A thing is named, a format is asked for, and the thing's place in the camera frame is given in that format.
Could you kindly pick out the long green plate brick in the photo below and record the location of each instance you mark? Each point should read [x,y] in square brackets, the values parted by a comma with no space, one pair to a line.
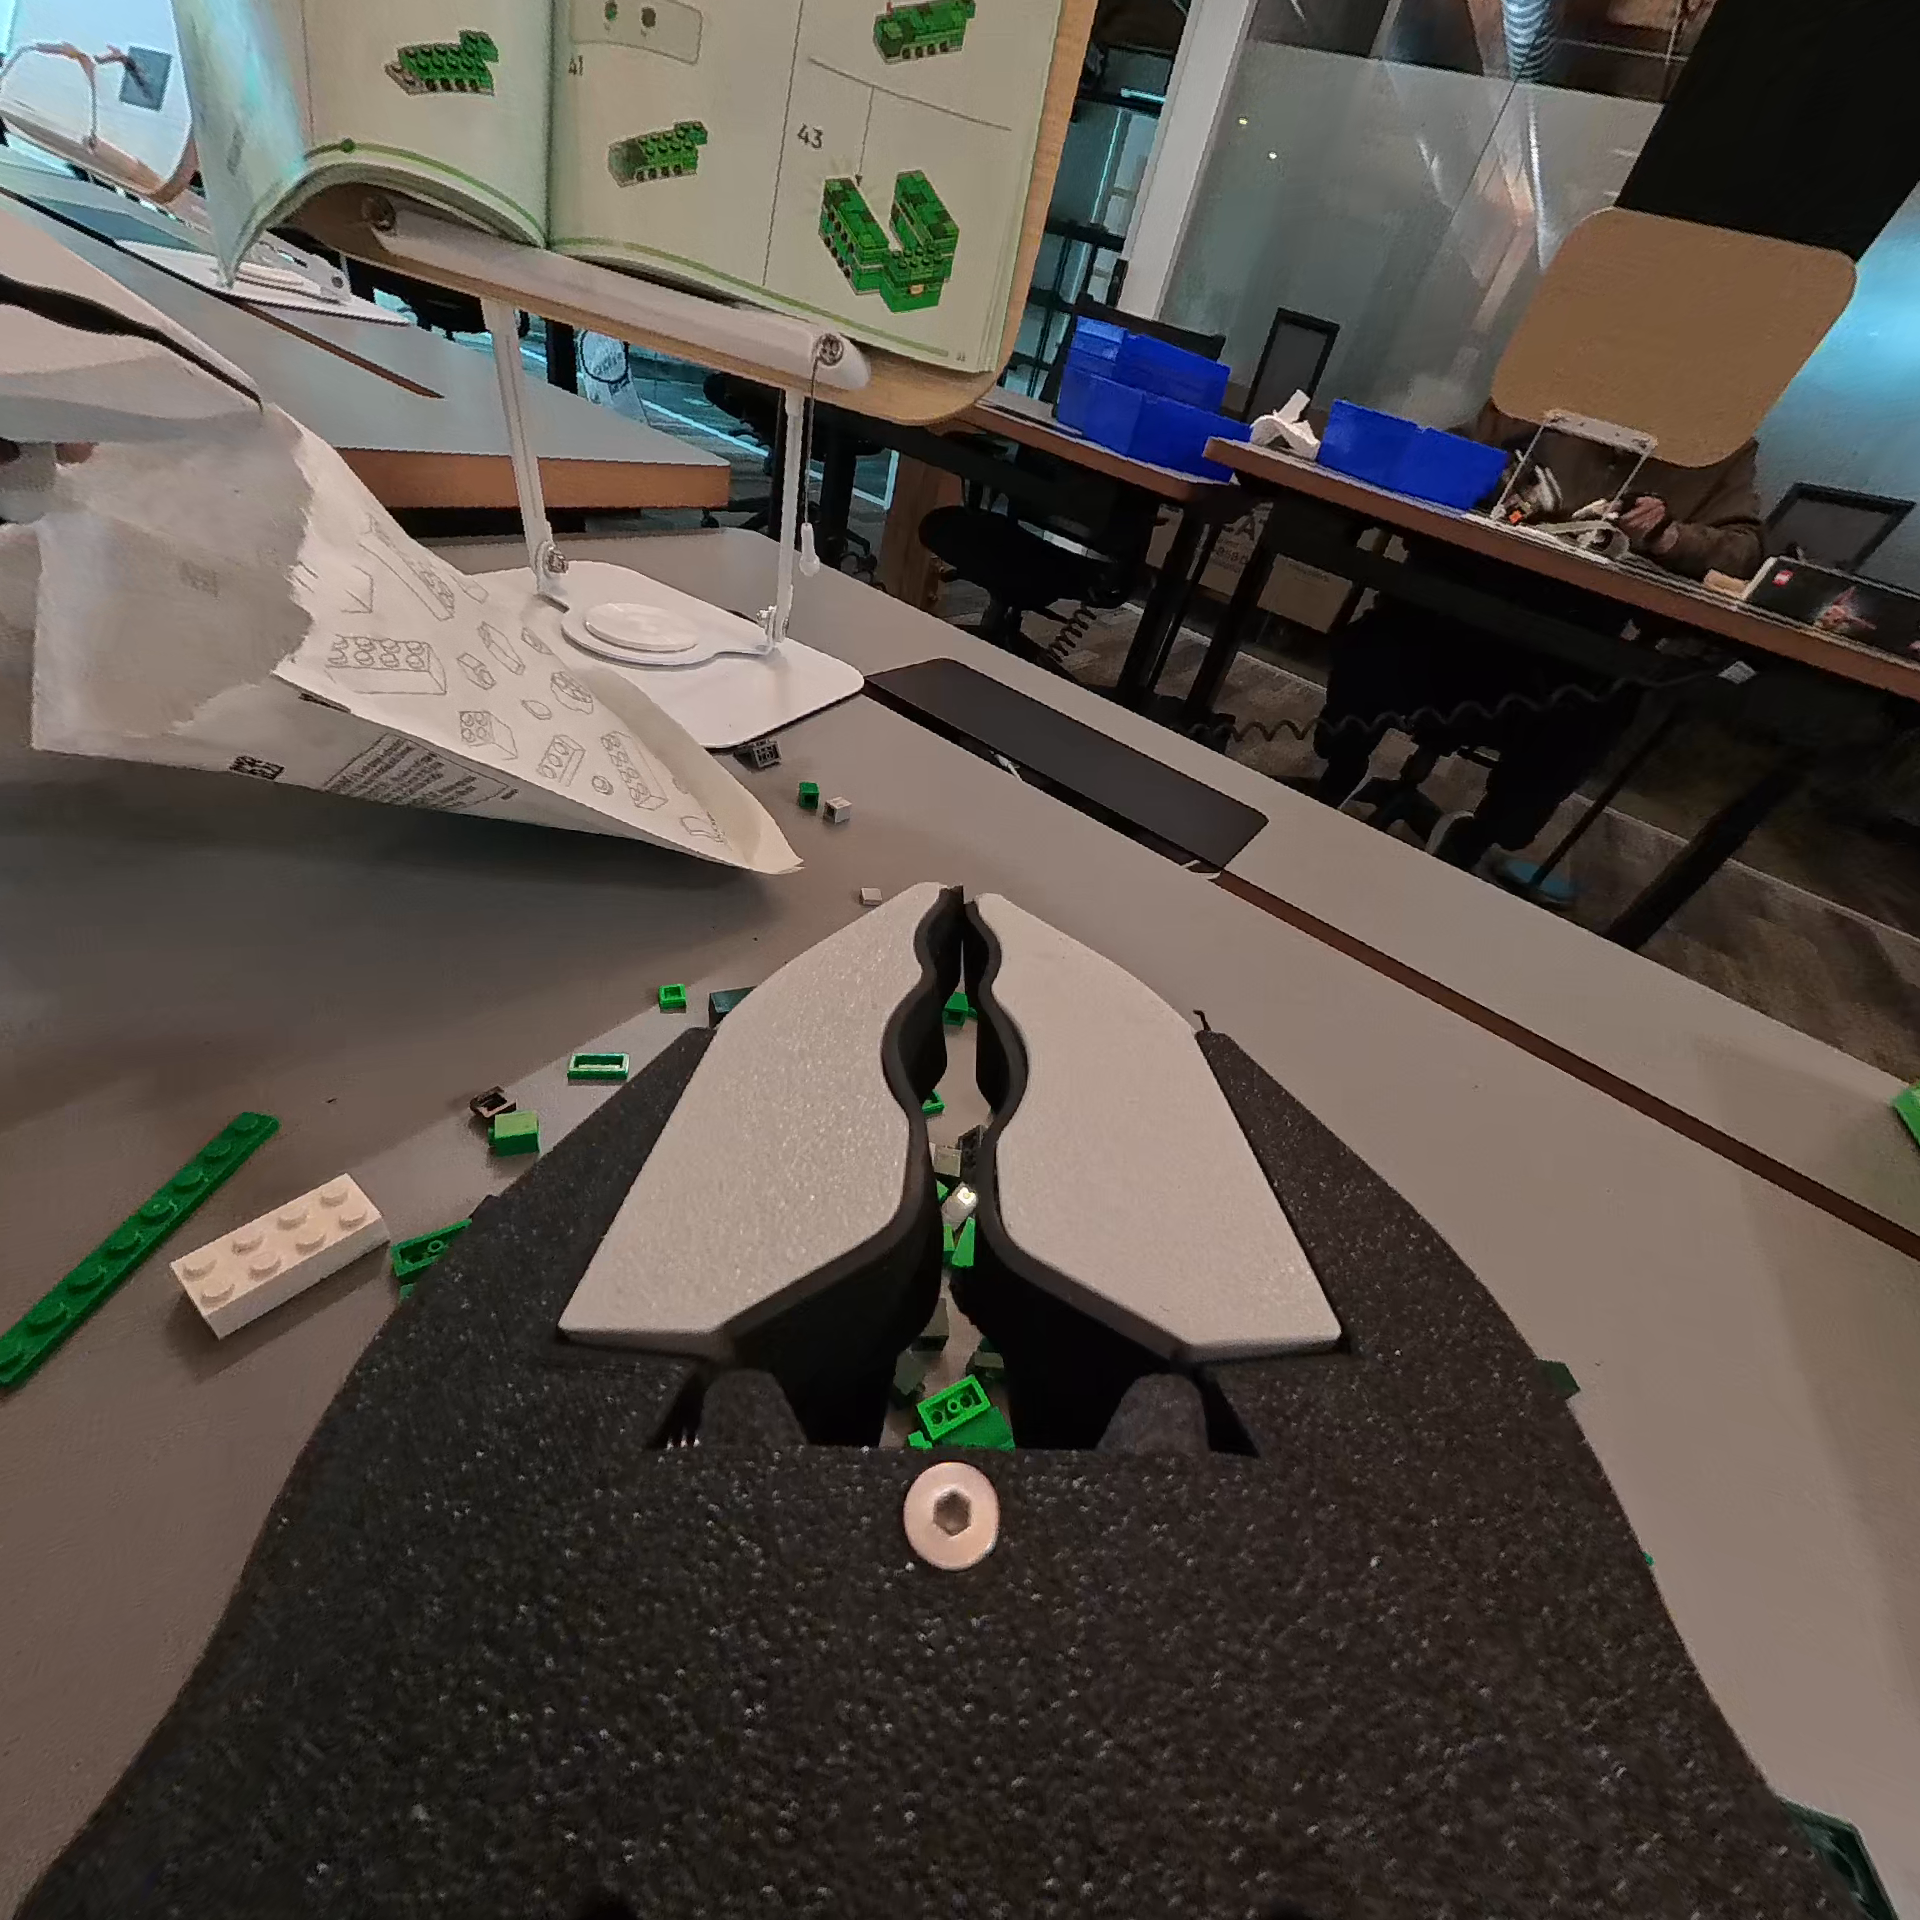
[134,1246]

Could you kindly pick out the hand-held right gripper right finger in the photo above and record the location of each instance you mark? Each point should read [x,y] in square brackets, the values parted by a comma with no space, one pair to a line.
[1154,1186]

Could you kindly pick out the stack of blue bins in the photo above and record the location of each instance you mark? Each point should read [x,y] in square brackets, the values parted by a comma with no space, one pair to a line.
[1140,388]

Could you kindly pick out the white crumpled paper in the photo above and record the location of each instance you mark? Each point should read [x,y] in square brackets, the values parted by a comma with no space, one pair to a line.
[1284,427]

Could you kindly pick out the black office chair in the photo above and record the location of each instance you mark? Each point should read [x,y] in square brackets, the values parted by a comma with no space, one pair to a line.
[1019,570]

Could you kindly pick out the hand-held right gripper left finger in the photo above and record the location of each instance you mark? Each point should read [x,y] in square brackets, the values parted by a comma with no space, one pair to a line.
[767,1186]

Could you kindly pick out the blue storage bin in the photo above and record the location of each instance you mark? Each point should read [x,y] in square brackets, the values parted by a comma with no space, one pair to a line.
[1412,451]

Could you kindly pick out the brick building instruction booklet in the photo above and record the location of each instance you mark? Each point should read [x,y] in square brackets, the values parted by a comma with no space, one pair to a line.
[674,119]

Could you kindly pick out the white printed paper bag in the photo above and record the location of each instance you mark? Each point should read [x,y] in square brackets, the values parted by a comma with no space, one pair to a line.
[453,705]

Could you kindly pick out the wooden background desk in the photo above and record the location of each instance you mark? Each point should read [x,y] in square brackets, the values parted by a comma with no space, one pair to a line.
[1724,597]

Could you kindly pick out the white toy brick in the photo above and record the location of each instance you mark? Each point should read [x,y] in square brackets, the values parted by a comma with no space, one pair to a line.
[279,1250]

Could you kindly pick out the wooden book stand white frame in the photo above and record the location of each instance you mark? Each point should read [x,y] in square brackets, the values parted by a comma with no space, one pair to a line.
[1666,329]

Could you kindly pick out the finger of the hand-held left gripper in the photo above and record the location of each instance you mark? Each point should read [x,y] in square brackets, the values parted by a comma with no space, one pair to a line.
[120,382]

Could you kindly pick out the black toy box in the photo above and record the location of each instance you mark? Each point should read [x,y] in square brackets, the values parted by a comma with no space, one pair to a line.
[1847,607]

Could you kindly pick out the pile of green toy bricks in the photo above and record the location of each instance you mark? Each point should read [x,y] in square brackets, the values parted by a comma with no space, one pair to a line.
[517,1133]

